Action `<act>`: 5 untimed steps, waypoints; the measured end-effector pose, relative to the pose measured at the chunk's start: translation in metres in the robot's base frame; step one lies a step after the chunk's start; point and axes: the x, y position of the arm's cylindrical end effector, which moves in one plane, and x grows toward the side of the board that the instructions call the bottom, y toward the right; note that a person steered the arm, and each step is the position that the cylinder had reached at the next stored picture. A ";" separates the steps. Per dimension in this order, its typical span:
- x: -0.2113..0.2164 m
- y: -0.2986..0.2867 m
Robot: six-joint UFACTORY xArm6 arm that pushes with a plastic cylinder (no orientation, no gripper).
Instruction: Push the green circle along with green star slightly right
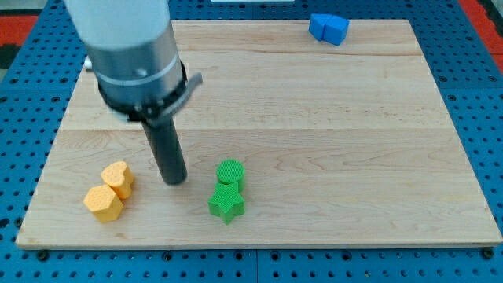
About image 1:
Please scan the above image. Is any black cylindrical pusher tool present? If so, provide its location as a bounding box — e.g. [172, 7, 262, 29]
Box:
[141, 119, 187, 185]

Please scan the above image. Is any green circle block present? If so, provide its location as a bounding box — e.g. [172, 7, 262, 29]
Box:
[216, 159, 245, 193]

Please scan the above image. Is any green star block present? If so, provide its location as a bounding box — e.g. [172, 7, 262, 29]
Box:
[207, 182, 245, 225]

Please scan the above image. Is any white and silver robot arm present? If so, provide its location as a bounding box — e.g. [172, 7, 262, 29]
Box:
[64, 0, 203, 185]

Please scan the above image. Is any yellow heart block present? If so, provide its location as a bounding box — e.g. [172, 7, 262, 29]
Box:
[101, 161, 134, 200]

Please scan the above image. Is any yellow hexagon block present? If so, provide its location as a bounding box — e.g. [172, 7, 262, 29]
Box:
[83, 184, 123, 223]

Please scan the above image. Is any wooden board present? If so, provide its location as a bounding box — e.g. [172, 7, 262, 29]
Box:
[17, 20, 502, 250]

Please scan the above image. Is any blue block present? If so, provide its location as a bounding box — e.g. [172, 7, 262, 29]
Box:
[308, 13, 350, 46]

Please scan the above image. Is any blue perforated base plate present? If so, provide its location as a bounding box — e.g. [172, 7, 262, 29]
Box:
[1, 0, 502, 282]

